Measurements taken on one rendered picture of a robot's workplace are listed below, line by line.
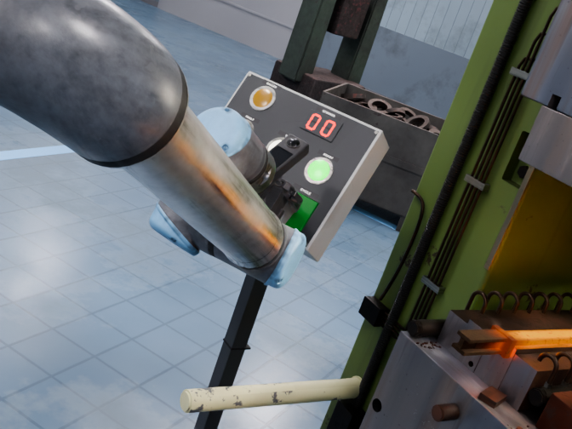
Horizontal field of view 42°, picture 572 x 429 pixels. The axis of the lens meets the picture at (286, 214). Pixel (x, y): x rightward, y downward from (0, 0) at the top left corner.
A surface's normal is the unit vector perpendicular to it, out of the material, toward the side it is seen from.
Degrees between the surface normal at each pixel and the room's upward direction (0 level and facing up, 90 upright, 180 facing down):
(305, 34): 89
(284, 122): 60
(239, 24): 90
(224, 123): 55
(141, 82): 68
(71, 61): 80
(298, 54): 89
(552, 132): 90
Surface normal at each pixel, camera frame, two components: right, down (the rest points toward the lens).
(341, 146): -0.30, -0.34
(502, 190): -0.81, -0.07
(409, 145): -0.28, 0.24
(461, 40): -0.47, 0.15
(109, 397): 0.31, -0.90
